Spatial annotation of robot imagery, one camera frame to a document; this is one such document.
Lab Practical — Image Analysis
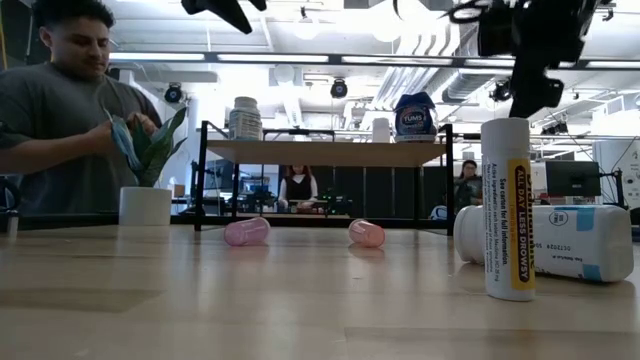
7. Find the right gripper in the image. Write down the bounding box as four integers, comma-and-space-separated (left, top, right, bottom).
477, 0, 599, 120

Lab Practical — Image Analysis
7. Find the translucent bottle white ribbed cap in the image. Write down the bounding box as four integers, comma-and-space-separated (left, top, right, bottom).
228, 96, 264, 141

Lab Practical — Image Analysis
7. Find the Tums bottle blue lid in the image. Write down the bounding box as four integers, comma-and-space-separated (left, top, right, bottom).
392, 91, 439, 144

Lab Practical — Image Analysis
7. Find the small white cap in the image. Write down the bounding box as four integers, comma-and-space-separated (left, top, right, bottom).
480, 117, 537, 303

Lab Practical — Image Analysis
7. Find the white pill bottle blue label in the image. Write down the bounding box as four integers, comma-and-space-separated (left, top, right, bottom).
453, 203, 635, 284

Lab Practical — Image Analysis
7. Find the plain white tube bottle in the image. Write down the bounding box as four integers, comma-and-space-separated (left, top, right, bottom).
371, 117, 392, 144

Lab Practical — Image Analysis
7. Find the salmon pink pill vial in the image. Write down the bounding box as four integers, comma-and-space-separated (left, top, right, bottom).
347, 218, 387, 249

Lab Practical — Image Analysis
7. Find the long ceiling light bar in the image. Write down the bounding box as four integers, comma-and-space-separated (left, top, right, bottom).
107, 51, 640, 71

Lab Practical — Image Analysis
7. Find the black computer monitor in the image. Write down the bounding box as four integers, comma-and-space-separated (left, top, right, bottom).
544, 159, 603, 199

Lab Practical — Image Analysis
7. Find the person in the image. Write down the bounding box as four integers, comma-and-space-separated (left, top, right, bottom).
452, 158, 485, 214
277, 164, 320, 211
0, 0, 164, 216

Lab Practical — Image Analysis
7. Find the snake plant in white pot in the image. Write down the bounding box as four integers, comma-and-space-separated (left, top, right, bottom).
102, 105, 189, 227

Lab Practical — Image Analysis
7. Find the wooden shelf black metal frame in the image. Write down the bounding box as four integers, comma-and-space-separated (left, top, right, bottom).
193, 119, 456, 236

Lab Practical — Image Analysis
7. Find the black aluminium table frame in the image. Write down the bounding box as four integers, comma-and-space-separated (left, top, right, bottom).
0, 212, 454, 232

